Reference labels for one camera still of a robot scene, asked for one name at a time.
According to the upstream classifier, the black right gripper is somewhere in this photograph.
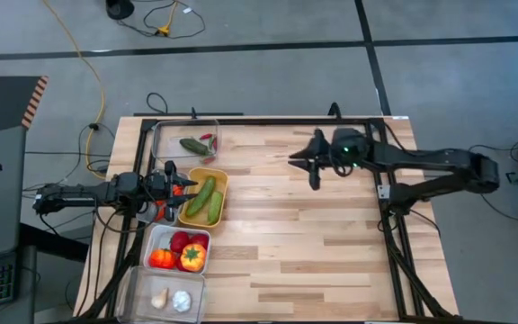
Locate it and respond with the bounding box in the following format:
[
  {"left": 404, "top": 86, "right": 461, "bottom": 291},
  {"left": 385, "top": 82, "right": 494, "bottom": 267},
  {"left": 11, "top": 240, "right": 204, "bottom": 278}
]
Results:
[{"left": 288, "top": 127, "right": 372, "bottom": 191}]

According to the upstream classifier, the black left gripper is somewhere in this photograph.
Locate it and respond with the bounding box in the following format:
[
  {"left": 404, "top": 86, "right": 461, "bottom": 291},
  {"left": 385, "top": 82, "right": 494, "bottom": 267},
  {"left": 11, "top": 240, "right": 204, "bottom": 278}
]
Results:
[{"left": 144, "top": 160, "right": 200, "bottom": 222}]

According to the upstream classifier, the pale green cucumber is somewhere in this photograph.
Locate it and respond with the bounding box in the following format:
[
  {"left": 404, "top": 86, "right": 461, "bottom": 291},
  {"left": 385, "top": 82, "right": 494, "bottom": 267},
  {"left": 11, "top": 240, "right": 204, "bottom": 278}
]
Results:
[{"left": 206, "top": 190, "right": 225, "bottom": 226}]

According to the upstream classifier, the dark green jalapeno pepper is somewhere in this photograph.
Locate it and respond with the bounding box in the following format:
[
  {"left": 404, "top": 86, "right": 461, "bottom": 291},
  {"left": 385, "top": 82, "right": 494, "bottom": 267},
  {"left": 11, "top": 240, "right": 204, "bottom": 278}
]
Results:
[{"left": 178, "top": 137, "right": 211, "bottom": 157}]

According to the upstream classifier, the orange red tomato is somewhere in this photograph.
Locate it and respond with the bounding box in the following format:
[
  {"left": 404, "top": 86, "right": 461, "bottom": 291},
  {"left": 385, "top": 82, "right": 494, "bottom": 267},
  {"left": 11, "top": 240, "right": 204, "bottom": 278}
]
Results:
[{"left": 147, "top": 247, "right": 178, "bottom": 270}]

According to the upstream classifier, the white garlic bulb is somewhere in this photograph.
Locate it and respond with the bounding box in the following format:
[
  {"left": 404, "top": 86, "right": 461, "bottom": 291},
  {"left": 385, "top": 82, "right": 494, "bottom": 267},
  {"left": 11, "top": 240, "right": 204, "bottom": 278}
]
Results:
[{"left": 171, "top": 289, "right": 193, "bottom": 313}]

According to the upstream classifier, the cream garlic clove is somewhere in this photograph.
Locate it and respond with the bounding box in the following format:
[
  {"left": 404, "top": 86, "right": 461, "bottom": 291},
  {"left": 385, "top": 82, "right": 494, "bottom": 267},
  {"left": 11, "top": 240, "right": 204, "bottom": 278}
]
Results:
[{"left": 150, "top": 287, "right": 170, "bottom": 311}]

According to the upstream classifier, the yellow plastic bin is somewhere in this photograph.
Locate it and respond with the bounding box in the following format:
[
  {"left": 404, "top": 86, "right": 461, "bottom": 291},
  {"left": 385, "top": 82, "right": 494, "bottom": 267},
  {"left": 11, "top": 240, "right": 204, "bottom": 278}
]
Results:
[{"left": 176, "top": 166, "right": 230, "bottom": 229}]

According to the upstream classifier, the grey translucent bin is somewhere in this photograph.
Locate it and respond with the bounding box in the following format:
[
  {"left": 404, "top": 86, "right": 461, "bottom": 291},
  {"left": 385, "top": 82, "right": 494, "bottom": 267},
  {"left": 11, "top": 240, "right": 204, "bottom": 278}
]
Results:
[{"left": 135, "top": 168, "right": 184, "bottom": 227}]

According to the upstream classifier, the white plastic bin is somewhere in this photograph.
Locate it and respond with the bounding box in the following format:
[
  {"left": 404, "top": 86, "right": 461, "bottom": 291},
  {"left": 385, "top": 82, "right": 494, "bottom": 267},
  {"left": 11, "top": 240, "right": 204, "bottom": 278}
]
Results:
[{"left": 142, "top": 223, "right": 212, "bottom": 276}]

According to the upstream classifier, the clear plastic bin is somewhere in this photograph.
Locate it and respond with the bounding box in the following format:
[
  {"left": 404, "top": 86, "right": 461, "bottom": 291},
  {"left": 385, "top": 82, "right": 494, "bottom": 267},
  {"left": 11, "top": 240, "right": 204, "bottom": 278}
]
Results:
[
  {"left": 150, "top": 118, "right": 221, "bottom": 164},
  {"left": 115, "top": 265, "right": 209, "bottom": 324}
]

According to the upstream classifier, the black metal bar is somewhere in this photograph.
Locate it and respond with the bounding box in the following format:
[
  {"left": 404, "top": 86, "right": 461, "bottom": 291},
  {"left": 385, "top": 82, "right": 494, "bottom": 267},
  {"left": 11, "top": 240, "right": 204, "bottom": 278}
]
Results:
[{"left": 132, "top": 106, "right": 245, "bottom": 118}]

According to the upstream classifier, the black round base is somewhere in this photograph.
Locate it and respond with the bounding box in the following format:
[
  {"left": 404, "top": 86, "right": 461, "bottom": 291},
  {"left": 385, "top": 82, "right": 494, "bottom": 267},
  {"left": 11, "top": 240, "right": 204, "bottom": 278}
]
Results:
[{"left": 104, "top": 0, "right": 135, "bottom": 21}]

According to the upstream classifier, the black mat orange striped edge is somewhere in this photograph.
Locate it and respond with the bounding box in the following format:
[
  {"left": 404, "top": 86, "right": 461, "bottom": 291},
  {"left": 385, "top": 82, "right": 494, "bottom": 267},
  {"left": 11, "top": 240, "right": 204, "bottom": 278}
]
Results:
[{"left": 0, "top": 75, "right": 49, "bottom": 139}]

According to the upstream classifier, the black clamp handle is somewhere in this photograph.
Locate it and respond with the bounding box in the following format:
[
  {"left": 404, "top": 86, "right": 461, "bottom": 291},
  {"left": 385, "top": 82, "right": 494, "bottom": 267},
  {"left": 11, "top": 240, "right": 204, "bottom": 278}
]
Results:
[{"left": 327, "top": 102, "right": 344, "bottom": 122}]

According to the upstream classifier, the black metal table frame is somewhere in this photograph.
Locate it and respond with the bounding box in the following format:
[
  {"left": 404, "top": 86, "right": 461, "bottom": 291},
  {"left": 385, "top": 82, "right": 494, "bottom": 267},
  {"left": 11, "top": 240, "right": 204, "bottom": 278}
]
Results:
[{"left": 73, "top": 114, "right": 460, "bottom": 324}]

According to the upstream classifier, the yellow cable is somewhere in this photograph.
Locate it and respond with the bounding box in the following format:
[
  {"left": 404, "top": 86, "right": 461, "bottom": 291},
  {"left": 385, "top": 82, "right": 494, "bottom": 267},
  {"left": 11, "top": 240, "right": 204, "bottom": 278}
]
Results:
[{"left": 41, "top": 0, "right": 107, "bottom": 168}]

